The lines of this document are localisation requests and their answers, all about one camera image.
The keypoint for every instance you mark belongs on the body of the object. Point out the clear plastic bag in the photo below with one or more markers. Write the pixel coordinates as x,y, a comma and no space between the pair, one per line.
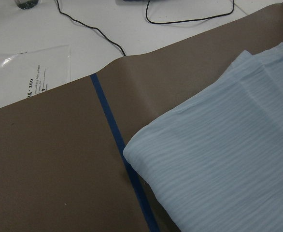
28,74

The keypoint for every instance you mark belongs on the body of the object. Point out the light blue button-up shirt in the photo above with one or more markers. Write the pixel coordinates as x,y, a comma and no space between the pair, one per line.
215,162

